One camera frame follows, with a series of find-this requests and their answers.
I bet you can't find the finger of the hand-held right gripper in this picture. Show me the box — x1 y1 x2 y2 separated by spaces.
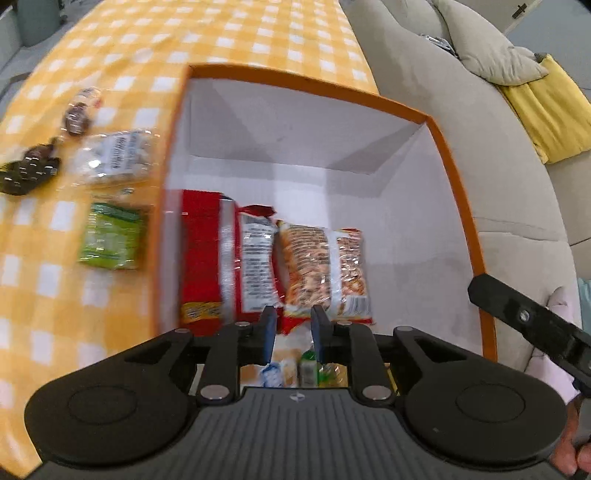
467 273 591 398

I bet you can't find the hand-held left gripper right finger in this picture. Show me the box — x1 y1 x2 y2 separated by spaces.
310 304 500 405

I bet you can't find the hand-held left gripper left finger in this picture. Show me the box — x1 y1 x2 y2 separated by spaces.
121 305 279 407

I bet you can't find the yellow waffle cookie packet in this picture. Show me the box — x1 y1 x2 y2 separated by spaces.
238 323 315 390

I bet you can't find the orange cracker packet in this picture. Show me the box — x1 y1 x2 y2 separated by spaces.
276 220 374 324

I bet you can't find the large red snack packet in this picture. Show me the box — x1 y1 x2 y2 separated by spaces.
178 188 282 337

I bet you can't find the orange cardboard box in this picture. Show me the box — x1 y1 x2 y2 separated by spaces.
150 63 499 371

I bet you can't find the person's right hand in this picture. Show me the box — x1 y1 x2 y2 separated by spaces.
549 401 591 480

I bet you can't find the pale pink fuzzy cloth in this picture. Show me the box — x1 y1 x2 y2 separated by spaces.
523 285 585 408

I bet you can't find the beige sofa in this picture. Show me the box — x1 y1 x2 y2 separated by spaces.
341 0 591 386

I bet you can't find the green raisin packet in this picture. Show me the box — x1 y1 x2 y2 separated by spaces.
77 202 148 271

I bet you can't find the yellow blanket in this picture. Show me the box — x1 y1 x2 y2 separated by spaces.
498 52 591 165

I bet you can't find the clear packet with white label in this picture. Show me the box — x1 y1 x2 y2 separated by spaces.
69 128 156 186

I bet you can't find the grey cushion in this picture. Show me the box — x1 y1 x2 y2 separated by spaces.
431 0 550 86

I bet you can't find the small grey object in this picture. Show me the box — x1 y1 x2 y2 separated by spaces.
417 32 461 59

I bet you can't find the clear packet with brown date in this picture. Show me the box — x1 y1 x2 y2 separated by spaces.
62 86 103 137

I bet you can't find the dark gold-edged snack packet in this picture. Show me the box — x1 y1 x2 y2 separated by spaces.
0 137 64 197

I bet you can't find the grey round bin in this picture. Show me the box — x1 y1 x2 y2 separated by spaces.
16 0 64 47

